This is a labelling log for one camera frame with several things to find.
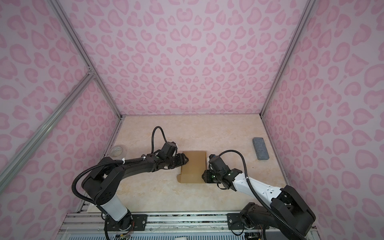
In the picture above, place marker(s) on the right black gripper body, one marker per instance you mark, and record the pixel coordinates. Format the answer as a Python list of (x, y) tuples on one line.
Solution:
[(218, 177)]

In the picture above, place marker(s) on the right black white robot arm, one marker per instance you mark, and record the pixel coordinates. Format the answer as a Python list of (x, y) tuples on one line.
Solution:
[(281, 208)]

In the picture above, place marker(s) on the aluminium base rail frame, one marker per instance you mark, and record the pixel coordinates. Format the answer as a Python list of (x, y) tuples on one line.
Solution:
[(209, 225)]

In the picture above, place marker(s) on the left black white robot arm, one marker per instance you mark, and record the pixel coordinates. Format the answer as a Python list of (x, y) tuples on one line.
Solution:
[(98, 184)]

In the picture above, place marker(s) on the grey felt case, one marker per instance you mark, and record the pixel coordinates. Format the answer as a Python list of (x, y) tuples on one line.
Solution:
[(260, 149)]

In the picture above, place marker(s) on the left diagonal aluminium strut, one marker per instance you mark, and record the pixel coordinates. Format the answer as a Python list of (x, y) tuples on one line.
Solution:
[(18, 161)]

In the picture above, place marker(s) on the clear tape roll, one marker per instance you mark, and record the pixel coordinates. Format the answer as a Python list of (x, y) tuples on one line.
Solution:
[(118, 152)]

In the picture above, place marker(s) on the brown cardboard box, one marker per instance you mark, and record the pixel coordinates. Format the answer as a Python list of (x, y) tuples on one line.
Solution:
[(192, 171)]

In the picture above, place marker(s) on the left corner aluminium post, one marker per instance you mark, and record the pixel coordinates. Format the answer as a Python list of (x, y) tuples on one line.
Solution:
[(79, 46)]

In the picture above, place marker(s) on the right corner aluminium post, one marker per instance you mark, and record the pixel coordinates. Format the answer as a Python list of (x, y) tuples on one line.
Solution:
[(297, 34)]

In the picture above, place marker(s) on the corner aluminium post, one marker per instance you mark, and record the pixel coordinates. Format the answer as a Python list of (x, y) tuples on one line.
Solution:
[(297, 34), (79, 46)]

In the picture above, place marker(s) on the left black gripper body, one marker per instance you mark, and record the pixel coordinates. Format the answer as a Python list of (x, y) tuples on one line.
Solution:
[(168, 161)]

